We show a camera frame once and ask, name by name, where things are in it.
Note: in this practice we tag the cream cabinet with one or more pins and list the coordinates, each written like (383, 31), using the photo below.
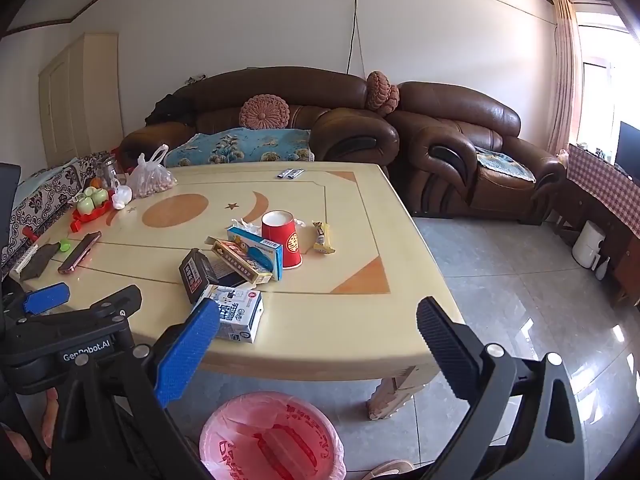
(80, 100)

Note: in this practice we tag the pale green cup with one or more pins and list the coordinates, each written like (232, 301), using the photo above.
(95, 194)
(85, 206)

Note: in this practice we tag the blue cartoon medicine box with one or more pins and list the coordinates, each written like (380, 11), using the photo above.
(260, 253)

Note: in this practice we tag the cream wooden table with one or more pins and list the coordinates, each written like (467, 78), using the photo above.
(325, 355)

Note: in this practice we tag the white round appliance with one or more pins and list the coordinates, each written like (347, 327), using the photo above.
(587, 245)

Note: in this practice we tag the yellow snack wrapper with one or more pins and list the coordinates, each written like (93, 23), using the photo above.
(323, 239)

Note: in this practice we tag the black and white floral cloth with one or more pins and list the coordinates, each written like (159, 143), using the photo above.
(45, 200)

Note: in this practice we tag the white bottle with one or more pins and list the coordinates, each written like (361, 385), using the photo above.
(601, 269)

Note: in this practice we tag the window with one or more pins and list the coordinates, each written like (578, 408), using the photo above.
(600, 95)

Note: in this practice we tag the beige slipper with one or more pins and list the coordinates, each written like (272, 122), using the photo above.
(385, 471)

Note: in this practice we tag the red checked cloth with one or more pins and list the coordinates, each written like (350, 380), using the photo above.
(600, 185)

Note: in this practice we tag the black glossy packet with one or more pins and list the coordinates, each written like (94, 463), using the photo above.
(232, 277)

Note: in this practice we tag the glass jar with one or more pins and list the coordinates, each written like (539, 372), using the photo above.
(107, 172)

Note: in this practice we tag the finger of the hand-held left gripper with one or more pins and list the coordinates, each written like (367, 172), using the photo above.
(117, 302)
(46, 298)

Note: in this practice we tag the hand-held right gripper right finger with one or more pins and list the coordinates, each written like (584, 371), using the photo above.
(445, 347)

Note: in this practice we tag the small round pink cushion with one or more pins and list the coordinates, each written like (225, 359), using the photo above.
(376, 90)
(392, 102)

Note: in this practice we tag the pale blue cloth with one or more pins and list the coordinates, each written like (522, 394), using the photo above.
(37, 177)

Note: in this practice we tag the dark clothes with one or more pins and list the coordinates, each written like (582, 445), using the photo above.
(167, 110)

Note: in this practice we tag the clear plastic wrapper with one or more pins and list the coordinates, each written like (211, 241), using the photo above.
(242, 225)

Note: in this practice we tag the large round pink cushion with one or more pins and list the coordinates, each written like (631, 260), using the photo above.
(265, 112)

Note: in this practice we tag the small blue seat mat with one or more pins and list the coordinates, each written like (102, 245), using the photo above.
(505, 165)

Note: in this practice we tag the yellow and red box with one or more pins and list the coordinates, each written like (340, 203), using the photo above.
(235, 257)

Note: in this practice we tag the pink smartphone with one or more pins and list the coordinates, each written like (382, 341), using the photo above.
(80, 252)

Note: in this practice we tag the pink curtain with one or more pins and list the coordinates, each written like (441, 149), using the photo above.
(565, 75)

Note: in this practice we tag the person's left hand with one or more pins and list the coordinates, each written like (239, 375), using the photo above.
(48, 420)

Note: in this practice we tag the small blue sachet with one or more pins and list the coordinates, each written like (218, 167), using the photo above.
(296, 173)
(284, 173)

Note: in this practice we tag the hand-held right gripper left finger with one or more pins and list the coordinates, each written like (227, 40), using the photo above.
(187, 352)

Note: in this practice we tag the clear plastic bag of peanuts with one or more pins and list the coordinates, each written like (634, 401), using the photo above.
(150, 180)

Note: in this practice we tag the white stick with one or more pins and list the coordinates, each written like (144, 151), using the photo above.
(24, 259)

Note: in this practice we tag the red plastic tray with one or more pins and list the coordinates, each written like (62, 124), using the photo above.
(87, 220)

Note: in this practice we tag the blue floral sofa cover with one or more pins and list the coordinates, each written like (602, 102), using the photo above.
(240, 147)

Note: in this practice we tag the crumpled white plastic bag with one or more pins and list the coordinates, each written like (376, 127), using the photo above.
(121, 197)

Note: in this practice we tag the brown leather sofa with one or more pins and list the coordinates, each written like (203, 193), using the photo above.
(310, 95)

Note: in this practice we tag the black cigarette box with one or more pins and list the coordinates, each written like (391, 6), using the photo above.
(192, 275)

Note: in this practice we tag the black monitor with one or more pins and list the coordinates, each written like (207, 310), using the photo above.
(629, 150)

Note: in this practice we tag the brown leather armchair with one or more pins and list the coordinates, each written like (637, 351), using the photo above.
(450, 125)

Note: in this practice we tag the red paper cup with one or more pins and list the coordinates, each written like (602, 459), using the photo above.
(285, 245)

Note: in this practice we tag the bin with pink bag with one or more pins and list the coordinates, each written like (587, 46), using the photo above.
(272, 440)

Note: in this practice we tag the white and blue carton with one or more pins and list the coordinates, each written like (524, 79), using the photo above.
(240, 312)

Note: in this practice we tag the small red plastic piece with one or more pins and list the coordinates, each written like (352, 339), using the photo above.
(30, 234)

